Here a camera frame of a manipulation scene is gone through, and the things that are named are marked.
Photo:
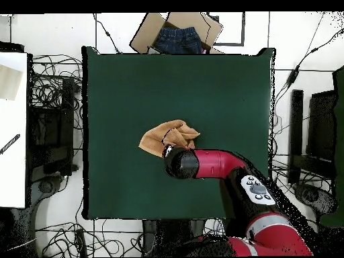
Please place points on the black upright bar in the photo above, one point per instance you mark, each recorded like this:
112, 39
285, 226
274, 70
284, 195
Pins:
295, 134

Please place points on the black equipment rack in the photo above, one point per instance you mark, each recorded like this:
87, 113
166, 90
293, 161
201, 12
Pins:
51, 129

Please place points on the black striped strip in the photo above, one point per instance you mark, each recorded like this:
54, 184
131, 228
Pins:
10, 143

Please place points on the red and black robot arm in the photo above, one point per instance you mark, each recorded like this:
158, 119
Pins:
215, 164

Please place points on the beige block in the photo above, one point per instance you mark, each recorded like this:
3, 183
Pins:
9, 82

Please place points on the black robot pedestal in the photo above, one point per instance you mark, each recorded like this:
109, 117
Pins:
172, 236

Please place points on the black flat panel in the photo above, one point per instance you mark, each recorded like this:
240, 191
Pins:
321, 126

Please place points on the white table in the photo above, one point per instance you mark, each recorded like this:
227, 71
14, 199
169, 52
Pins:
13, 174

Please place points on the tan terry towel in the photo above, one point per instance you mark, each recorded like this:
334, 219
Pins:
156, 137

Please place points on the dark green table cloth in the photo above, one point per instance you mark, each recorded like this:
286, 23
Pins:
215, 94

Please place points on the blue denim jeans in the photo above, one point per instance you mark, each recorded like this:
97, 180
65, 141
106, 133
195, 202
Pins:
177, 40

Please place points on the brown cardboard box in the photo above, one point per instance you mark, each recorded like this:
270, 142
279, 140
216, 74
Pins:
145, 35

